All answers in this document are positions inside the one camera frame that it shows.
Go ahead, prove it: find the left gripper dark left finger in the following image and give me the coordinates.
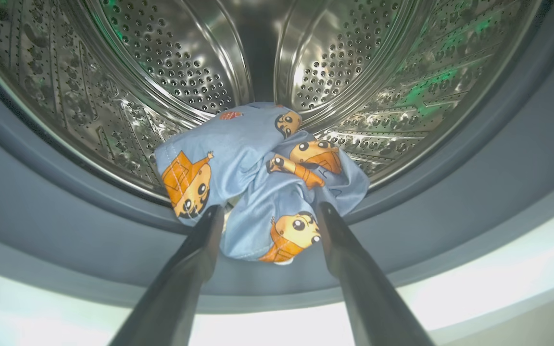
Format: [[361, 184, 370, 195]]
[[109, 204, 225, 346]]

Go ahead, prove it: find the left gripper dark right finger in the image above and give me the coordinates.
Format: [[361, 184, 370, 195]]
[[316, 201, 435, 346]]

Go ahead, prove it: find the blue cartoon print garment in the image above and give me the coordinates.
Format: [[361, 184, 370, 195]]
[[219, 138, 370, 265], [154, 102, 302, 226]]

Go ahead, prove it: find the grey rubber door gasket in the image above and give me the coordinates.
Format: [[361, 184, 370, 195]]
[[0, 0, 554, 315]]

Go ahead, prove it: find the white front-load washing machine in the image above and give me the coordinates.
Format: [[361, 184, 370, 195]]
[[0, 0, 554, 346]]

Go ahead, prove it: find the perforated steel washer drum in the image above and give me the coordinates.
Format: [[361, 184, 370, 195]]
[[0, 0, 544, 205]]

